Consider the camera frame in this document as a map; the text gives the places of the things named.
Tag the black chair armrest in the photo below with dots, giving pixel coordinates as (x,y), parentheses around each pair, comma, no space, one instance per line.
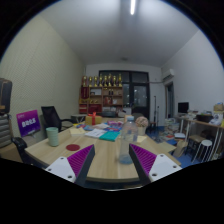
(20,145)

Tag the clear plastic water bottle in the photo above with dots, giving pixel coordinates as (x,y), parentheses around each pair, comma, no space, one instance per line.
(128,140)

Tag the white air conditioner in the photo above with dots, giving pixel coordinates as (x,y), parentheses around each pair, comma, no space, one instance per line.
(168,74)

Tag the ceiling tube light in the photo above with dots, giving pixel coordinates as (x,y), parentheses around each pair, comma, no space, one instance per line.
(132,7)

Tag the blue picture book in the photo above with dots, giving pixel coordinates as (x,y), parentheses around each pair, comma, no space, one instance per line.
(87,127)

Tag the black tripod stand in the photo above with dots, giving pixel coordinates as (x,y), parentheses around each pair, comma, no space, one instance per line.
(155,113)

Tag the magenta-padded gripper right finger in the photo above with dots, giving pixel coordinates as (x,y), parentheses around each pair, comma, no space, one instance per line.
(163,166)

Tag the white book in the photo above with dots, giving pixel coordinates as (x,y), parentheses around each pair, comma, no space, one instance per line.
(95,133)

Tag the grey ribbed suitcase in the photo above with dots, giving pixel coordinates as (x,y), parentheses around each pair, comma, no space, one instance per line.
(4,131)

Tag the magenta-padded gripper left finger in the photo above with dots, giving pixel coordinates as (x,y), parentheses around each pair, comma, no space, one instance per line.
(60,167)

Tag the black computer monitor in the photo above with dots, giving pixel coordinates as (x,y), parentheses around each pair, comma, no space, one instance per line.
(183,107)

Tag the pale green cup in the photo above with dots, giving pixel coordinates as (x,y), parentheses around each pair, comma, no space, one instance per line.
(52,136)

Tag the black framed glass door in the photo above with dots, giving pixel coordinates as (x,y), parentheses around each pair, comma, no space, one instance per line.
(140,95)

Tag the colourful picture book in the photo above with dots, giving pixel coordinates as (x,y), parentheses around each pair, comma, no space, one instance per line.
(114,126)

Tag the black office chair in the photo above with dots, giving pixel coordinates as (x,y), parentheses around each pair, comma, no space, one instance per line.
(50,116)

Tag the purple sign board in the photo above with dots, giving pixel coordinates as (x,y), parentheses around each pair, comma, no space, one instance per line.
(28,123)

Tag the wooden shelf unit with trophies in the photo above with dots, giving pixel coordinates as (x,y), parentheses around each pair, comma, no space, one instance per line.
(100,98)

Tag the yellow notepad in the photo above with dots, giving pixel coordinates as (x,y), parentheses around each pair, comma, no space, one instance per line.
(141,138)
(77,131)

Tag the stack of books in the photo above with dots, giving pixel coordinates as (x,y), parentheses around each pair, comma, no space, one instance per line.
(170,126)

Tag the wooden side desk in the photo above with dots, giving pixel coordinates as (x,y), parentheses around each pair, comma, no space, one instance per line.
(203,123)

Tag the black bag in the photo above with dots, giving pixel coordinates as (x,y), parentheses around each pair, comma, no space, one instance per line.
(5,96)

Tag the teal book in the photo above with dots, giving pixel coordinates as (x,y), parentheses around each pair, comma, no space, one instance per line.
(109,136)

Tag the white round stool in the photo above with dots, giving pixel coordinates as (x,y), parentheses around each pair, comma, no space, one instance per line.
(204,144)

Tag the pink flowers in pot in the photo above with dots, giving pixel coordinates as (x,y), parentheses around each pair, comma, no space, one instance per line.
(142,122)

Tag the flat round red coaster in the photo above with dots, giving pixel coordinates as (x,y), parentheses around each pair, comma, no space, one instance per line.
(73,147)

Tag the yellow gift box red ribbon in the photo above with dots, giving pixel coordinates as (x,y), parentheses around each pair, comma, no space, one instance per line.
(93,120)

